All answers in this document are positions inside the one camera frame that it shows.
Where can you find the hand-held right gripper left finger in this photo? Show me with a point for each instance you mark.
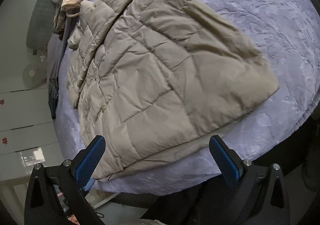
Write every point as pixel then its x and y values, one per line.
pixel 90 160

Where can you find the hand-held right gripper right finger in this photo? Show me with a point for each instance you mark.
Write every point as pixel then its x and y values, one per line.
pixel 225 162

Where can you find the beige puffer jacket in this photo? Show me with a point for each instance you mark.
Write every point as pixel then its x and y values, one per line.
pixel 162 77

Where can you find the dark green folded cloth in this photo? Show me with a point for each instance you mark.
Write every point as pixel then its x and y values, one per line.
pixel 52 107

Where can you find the white fan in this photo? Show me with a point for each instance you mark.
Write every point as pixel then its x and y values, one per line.
pixel 32 73

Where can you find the grey fringed scarf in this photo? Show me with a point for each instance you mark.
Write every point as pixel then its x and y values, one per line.
pixel 61 52

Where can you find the lavender blanket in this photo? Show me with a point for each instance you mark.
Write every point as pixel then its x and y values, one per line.
pixel 250 27

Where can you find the brown fuzzy garment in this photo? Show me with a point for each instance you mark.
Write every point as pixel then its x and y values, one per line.
pixel 60 14

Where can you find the grey headboard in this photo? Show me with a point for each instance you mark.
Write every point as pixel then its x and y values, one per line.
pixel 40 14

